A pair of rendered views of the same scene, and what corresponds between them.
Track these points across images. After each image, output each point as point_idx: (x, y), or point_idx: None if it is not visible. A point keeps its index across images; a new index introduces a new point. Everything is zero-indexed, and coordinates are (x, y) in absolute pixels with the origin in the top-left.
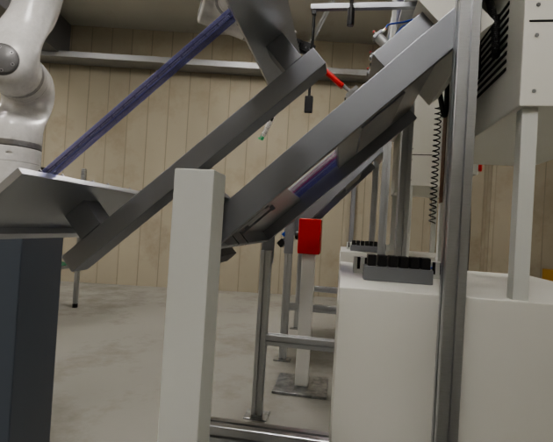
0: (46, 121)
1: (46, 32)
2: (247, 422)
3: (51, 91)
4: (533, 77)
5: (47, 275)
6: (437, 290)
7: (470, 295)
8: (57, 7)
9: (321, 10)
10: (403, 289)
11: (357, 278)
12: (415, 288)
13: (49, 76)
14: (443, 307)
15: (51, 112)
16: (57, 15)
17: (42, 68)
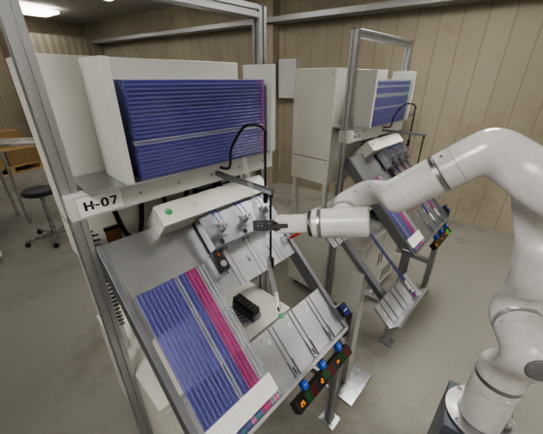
0: (486, 361)
1: (500, 288)
2: (315, 368)
3: (500, 345)
4: None
5: (436, 427)
6: (253, 294)
7: (252, 285)
8: (509, 269)
9: (265, 192)
10: (267, 297)
11: (259, 321)
12: (257, 299)
13: (502, 331)
14: (267, 288)
15: (494, 363)
16: (508, 275)
17: (496, 316)
